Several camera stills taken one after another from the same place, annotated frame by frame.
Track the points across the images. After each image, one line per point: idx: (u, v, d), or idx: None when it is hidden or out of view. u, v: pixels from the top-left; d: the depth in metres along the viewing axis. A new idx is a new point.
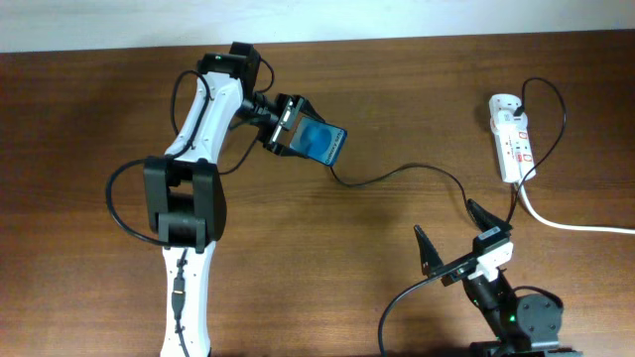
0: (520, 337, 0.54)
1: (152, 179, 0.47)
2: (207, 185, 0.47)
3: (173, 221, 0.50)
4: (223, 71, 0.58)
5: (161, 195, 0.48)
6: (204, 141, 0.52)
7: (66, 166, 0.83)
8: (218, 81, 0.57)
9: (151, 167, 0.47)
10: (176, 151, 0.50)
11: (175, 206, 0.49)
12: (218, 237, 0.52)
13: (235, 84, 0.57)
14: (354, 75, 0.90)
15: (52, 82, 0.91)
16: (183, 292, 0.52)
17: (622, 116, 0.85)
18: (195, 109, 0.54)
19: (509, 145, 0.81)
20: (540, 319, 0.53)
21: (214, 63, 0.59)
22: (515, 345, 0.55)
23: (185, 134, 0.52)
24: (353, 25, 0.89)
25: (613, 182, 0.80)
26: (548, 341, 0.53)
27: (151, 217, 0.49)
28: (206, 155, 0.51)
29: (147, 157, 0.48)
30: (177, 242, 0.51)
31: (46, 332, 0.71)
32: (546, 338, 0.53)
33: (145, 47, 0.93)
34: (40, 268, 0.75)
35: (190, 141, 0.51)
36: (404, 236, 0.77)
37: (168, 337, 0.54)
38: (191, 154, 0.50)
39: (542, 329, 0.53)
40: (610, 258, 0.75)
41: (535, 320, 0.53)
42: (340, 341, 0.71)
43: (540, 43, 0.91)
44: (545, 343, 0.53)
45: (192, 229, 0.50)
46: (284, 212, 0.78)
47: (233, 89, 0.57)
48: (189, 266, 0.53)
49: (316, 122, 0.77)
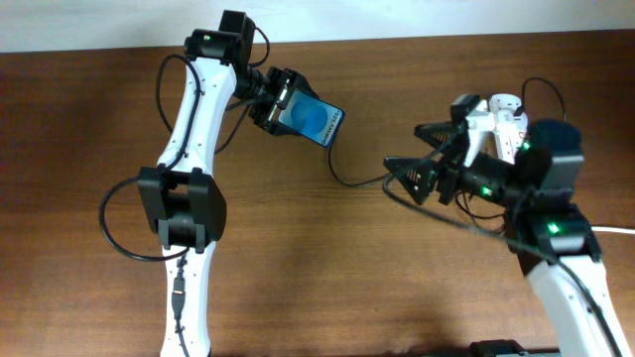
0: (533, 170, 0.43)
1: (146, 189, 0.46)
2: (200, 195, 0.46)
3: (173, 225, 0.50)
4: (214, 57, 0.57)
5: (159, 203, 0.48)
6: (197, 146, 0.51)
7: (66, 166, 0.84)
8: (207, 73, 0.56)
9: (145, 178, 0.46)
10: (169, 160, 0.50)
11: (174, 212, 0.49)
12: (219, 237, 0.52)
13: (225, 73, 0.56)
14: (354, 75, 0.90)
15: (53, 83, 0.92)
16: (183, 292, 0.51)
17: (623, 115, 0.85)
18: (186, 108, 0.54)
19: (508, 146, 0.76)
20: (556, 135, 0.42)
21: (203, 47, 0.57)
22: (537, 179, 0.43)
23: (177, 140, 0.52)
24: (351, 25, 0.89)
25: (616, 182, 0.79)
26: (571, 156, 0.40)
27: (151, 221, 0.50)
28: (199, 161, 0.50)
29: (141, 168, 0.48)
30: (179, 245, 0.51)
31: (47, 331, 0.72)
32: (564, 150, 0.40)
33: (146, 48, 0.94)
34: (41, 267, 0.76)
35: (182, 148, 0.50)
36: (404, 236, 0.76)
37: (167, 337, 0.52)
38: (185, 162, 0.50)
39: (557, 141, 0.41)
40: (613, 258, 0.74)
41: (547, 135, 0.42)
42: (340, 340, 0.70)
43: (539, 42, 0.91)
44: (569, 158, 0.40)
45: (192, 231, 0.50)
46: (282, 212, 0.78)
47: (224, 78, 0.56)
48: (189, 266, 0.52)
49: (309, 94, 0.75)
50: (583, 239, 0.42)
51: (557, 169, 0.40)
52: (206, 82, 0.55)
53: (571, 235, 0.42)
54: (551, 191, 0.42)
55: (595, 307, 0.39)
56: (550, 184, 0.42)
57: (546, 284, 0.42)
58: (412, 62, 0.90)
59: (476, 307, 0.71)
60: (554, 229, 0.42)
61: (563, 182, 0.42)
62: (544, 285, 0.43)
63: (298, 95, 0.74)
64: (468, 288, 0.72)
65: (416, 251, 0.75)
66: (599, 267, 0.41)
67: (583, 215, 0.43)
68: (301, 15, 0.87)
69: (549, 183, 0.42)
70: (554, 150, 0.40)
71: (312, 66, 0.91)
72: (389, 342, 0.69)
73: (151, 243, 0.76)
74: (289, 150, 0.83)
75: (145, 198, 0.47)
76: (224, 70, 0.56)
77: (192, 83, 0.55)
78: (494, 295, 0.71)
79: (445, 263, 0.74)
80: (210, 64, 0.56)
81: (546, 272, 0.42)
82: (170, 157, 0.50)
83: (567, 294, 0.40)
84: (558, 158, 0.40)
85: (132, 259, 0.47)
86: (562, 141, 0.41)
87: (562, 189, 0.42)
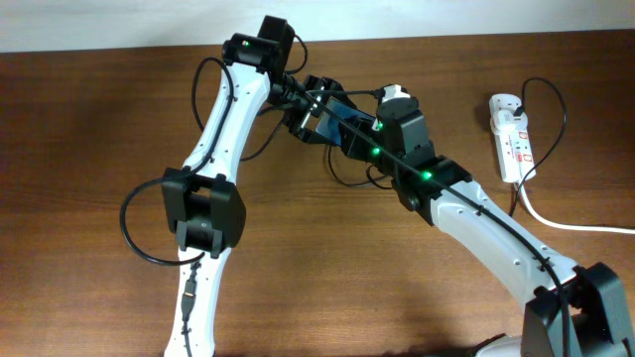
0: (396, 140, 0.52)
1: (169, 190, 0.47)
2: (222, 202, 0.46)
3: (191, 226, 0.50)
4: (251, 62, 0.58)
5: (180, 206, 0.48)
6: (225, 152, 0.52)
7: (66, 166, 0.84)
8: (242, 80, 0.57)
9: (169, 179, 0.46)
10: (194, 163, 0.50)
11: (192, 214, 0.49)
12: (235, 244, 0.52)
13: (260, 81, 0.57)
14: (355, 74, 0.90)
15: (52, 82, 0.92)
16: (192, 295, 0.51)
17: (622, 115, 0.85)
18: (216, 112, 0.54)
19: (509, 145, 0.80)
20: (398, 107, 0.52)
21: (241, 52, 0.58)
22: (399, 147, 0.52)
23: (204, 143, 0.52)
24: (352, 24, 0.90)
25: (615, 181, 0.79)
26: (414, 119, 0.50)
27: (170, 221, 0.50)
28: (225, 167, 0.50)
29: (167, 170, 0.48)
30: (194, 248, 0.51)
31: (48, 331, 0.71)
32: (409, 117, 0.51)
33: (146, 49, 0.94)
34: (43, 266, 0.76)
35: (208, 153, 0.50)
36: (404, 235, 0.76)
37: (174, 337, 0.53)
38: (209, 167, 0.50)
39: (400, 111, 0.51)
40: (615, 258, 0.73)
41: (391, 109, 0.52)
42: (340, 340, 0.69)
43: (537, 42, 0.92)
44: (412, 120, 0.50)
45: (209, 235, 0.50)
46: (284, 212, 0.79)
47: (258, 86, 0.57)
48: (202, 269, 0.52)
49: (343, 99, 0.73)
50: (453, 174, 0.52)
51: (407, 133, 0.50)
52: (240, 88, 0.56)
53: (446, 176, 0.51)
54: (414, 151, 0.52)
55: (480, 207, 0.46)
56: (412, 146, 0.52)
57: (443, 214, 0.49)
58: (412, 62, 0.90)
59: (476, 307, 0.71)
60: (430, 176, 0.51)
61: (420, 141, 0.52)
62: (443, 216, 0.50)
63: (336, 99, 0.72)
64: (468, 288, 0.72)
65: (417, 251, 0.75)
66: (474, 184, 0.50)
67: (452, 159, 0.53)
68: (301, 15, 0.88)
69: (410, 146, 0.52)
70: (393, 116, 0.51)
71: (314, 65, 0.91)
72: (389, 342, 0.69)
73: (152, 242, 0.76)
74: (290, 151, 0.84)
75: (168, 199, 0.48)
76: (259, 78, 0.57)
77: (226, 88, 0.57)
78: (494, 295, 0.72)
79: (445, 263, 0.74)
80: (246, 71, 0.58)
81: (435, 204, 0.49)
82: (195, 160, 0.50)
83: (455, 209, 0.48)
84: (404, 123, 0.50)
85: (147, 260, 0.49)
86: (402, 109, 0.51)
87: (423, 146, 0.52)
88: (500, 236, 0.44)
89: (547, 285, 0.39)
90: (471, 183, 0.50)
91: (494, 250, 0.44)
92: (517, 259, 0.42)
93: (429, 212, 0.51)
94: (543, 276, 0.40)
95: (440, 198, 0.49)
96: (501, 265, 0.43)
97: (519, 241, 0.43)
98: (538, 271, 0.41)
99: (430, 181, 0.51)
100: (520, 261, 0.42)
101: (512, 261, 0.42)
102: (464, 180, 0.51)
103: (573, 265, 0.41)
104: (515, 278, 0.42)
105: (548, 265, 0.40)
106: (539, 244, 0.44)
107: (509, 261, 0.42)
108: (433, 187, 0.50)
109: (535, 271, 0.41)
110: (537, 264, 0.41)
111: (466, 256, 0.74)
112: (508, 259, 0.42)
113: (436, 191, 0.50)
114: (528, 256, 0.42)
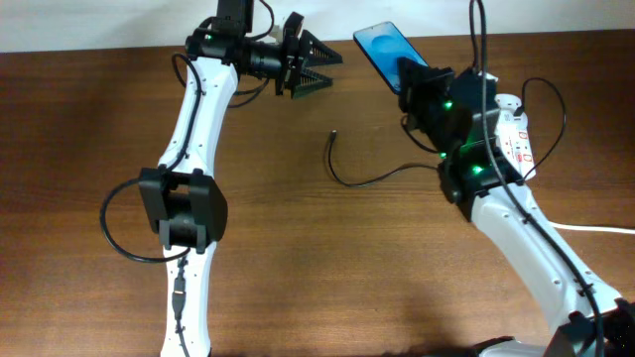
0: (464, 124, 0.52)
1: (147, 190, 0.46)
2: (200, 196, 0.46)
3: (174, 223, 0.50)
4: (216, 56, 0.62)
5: (159, 204, 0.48)
6: (198, 147, 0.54)
7: (66, 165, 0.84)
8: (207, 74, 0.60)
9: (146, 178, 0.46)
10: (170, 161, 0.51)
11: (175, 212, 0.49)
12: (219, 237, 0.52)
13: (225, 74, 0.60)
14: (356, 75, 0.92)
15: (53, 82, 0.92)
16: (183, 292, 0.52)
17: (622, 114, 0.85)
18: (188, 107, 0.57)
19: (509, 145, 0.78)
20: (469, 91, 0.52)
21: (204, 46, 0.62)
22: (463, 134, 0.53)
23: (177, 140, 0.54)
24: (351, 25, 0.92)
25: (615, 181, 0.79)
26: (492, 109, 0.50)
27: (152, 221, 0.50)
28: (201, 160, 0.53)
29: (142, 170, 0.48)
30: (180, 246, 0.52)
31: (47, 331, 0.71)
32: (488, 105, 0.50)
33: (147, 49, 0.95)
34: (44, 266, 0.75)
35: (183, 149, 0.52)
36: (404, 235, 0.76)
37: (168, 337, 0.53)
38: (185, 162, 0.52)
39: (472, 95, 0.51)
40: (618, 257, 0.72)
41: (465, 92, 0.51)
42: (340, 341, 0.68)
43: (536, 42, 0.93)
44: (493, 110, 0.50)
45: (192, 231, 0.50)
46: (284, 212, 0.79)
47: (223, 78, 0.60)
48: (190, 265, 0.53)
49: (400, 36, 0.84)
50: (506, 173, 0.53)
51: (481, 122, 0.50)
52: (207, 82, 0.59)
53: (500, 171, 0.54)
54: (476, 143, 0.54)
55: (528, 215, 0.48)
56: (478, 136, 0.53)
57: (484, 212, 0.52)
58: None
59: (477, 307, 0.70)
60: (479, 171, 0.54)
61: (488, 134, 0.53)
62: (482, 213, 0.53)
63: (386, 28, 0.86)
64: (467, 288, 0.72)
65: (416, 251, 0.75)
66: (526, 189, 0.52)
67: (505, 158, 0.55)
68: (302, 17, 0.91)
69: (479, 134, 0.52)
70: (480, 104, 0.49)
71: None
72: (389, 342, 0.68)
73: (152, 243, 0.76)
74: (290, 151, 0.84)
75: (146, 199, 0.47)
76: (225, 71, 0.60)
77: (193, 83, 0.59)
78: (495, 295, 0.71)
79: (444, 262, 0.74)
80: (210, 65, 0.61)
81: (481, 202, 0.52)
82: (171, 156, 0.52)
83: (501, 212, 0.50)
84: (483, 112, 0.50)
85: (133, 259, 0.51)
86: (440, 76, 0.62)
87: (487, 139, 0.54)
88: (545, 253, 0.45)
89: (585, 311, 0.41)
90: (523, 186, 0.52)
91: (535, 265, 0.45)
92: (558, 278, 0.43)
93: (470, 206, 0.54)
94: (581, 301, 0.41)
95: (486, 197, 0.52)
96: (541, 283, 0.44)
97: (566, 263, 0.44)
98: (577, 295, 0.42)
99: (479, 178, 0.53)
100: (560, 280, 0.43)
101: (552, 279, 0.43)
102: (516, 182, 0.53)
103: (615, 297, 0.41)
104: (552, 296, 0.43)
105: (589, 291, 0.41)
106: (582, 268, 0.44)
107: (549, 279, 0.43)
108: (480, 185, 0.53)
109: (575, 294, 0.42)
110: (577, 288, 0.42)
111: (466, 256, 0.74)
112: (548, 277, 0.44)
113: (483, 190, 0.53)
114: (570, 277, 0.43)
